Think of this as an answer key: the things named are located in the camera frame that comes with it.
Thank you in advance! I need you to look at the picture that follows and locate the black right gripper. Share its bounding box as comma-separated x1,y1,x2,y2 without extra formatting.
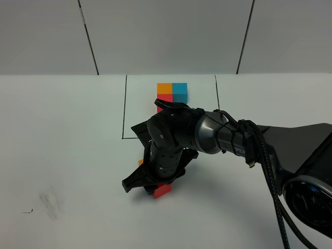
122,147,198,195

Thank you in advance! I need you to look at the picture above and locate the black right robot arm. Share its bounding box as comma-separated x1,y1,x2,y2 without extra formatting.
122,108,331,235

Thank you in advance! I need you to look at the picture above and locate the red template block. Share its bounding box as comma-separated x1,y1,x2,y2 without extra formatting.
155,93,173,113

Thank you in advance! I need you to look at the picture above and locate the orange template block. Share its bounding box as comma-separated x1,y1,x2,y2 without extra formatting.
157,83,173,94

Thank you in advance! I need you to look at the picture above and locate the blue template block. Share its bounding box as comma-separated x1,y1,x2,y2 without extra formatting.
172,82,188,104

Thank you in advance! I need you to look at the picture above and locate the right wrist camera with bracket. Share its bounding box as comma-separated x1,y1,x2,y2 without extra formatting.
131,121,151,148

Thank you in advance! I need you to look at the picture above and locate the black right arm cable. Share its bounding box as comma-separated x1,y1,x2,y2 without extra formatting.
154,98,332,249

